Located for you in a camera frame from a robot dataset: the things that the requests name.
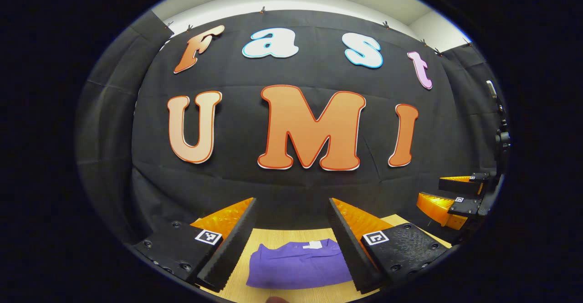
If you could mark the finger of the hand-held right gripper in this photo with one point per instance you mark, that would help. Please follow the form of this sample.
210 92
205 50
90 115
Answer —
464 207
455 185

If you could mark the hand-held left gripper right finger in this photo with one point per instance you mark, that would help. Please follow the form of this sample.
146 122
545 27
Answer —
353 253

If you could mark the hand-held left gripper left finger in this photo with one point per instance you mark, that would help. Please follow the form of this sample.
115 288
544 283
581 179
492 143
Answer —
232 246

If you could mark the purple knit shirt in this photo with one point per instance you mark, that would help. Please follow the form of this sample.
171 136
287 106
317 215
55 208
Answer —
291 266

